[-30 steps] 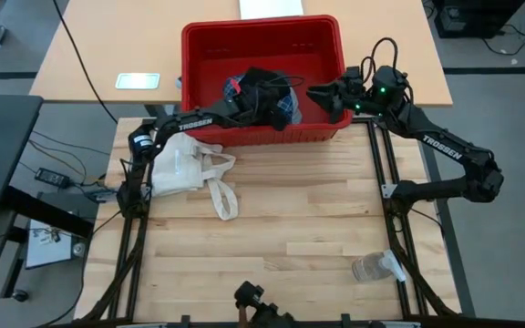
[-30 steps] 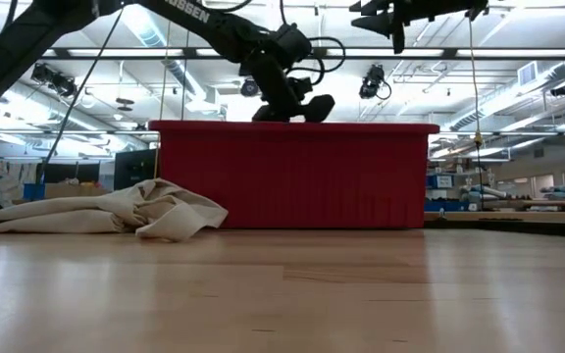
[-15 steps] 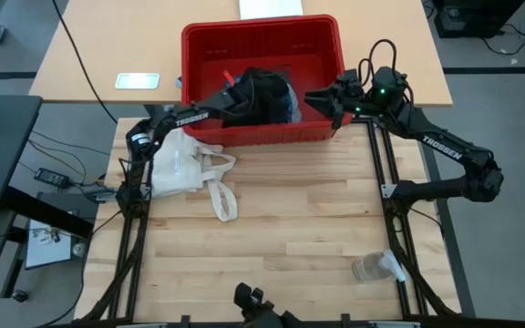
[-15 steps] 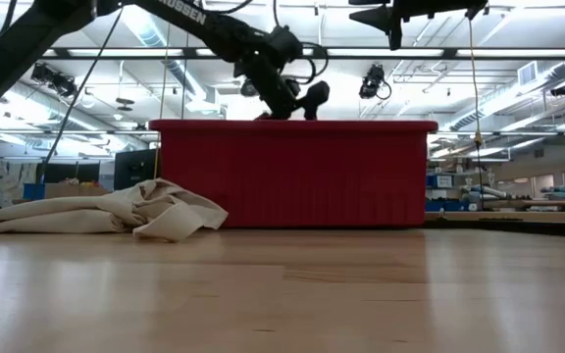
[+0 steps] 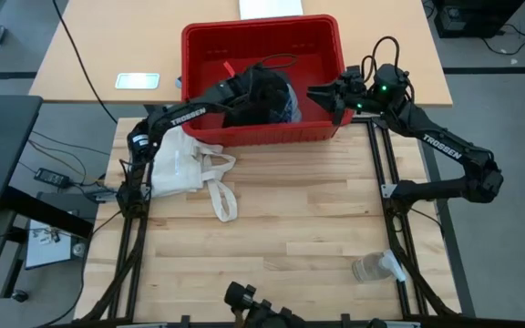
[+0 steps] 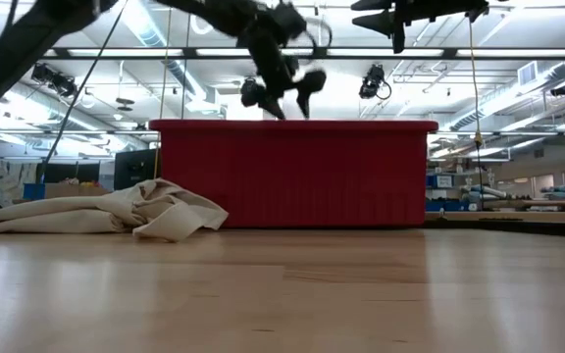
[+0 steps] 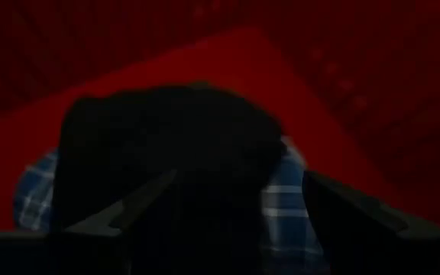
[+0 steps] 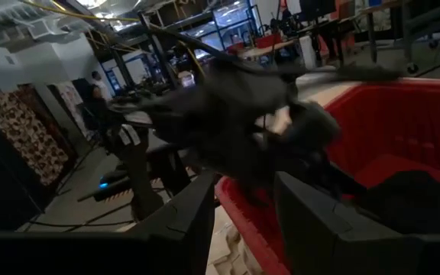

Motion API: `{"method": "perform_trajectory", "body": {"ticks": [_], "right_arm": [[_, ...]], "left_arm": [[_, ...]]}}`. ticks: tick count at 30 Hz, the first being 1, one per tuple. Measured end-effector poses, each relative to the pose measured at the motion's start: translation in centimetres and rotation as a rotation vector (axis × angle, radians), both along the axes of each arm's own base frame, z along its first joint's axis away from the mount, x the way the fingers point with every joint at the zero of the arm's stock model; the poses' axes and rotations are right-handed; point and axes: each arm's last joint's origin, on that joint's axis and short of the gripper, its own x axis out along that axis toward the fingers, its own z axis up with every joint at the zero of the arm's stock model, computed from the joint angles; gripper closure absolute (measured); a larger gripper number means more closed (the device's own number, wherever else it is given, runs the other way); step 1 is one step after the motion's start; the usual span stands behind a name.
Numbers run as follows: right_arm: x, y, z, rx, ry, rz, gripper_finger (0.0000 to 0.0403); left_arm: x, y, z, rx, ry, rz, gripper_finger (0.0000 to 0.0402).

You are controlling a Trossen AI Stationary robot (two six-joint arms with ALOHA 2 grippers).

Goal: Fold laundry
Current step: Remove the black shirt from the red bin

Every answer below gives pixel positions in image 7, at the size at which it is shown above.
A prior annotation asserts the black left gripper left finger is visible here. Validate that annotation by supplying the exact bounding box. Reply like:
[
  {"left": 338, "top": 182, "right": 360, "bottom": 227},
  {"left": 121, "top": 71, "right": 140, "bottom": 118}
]
[{"left": 61, "top": 169, "right": 186, "bottom": 275}]

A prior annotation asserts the red plastic bin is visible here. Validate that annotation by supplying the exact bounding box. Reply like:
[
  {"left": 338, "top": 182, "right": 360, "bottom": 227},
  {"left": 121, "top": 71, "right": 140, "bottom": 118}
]
[{"left": 0, "top": 0, "right": 440, "bottom": 234}]

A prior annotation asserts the blue plaid cloth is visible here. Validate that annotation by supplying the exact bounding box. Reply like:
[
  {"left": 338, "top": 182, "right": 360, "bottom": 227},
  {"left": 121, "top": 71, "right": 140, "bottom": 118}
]
[{"left": 12, "top": 137, "right": 332, "bottom": 275}]

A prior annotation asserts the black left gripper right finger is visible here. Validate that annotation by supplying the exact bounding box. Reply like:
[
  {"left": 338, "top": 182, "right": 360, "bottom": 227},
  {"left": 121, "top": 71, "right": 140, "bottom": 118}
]
[{"left": 302, "top": 170, "right": 440, "bottom": 275}]

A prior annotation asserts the dark grey garment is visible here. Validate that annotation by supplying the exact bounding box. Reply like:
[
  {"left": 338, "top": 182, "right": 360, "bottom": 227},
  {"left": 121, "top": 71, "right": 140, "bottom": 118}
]
[{"left": 51, "top": 82, "right": 288, "bottom": 275}]

